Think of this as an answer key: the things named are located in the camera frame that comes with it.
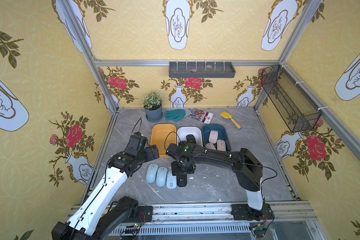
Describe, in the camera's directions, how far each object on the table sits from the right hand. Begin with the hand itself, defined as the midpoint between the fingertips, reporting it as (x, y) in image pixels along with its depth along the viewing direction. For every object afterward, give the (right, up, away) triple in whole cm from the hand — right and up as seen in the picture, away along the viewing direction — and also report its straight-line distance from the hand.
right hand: (178, 176), depth 82 cm
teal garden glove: (-2, +35, +32) cm, 48 cm away
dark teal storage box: (+30, +21, +21) cm, 42 cm away
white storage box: (+12, +24, +20) cm, 33 cm away
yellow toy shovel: (+37, +35, +32) cm, 60 cm away
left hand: (-13, +14, -3) cm, 20 cm away
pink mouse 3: (+20, +15, +16) cm, 30 cm away
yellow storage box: (-12, +21, +26) cm, 35 cm away
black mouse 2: (+8, +19, +19) cm, 28 cm away
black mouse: (+2, -2, 0) cm, 3 cm away
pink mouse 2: (+28, +15, +15) cm, 35 cm away
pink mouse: (+24, +21, +21) cm, 38 cm away
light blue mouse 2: (-9, 0, +2) cm, 10 cm away
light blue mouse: (-15, +2, +3) cm, 16 cm away
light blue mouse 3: (-4, -2, 0) cm, 4 cm away
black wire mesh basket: (+66, +36, +1) cm, 76 cm away
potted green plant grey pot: (-18, +43, +20) cm, 51 cm away
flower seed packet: (+18, +35, +35) cm, 52 cm away
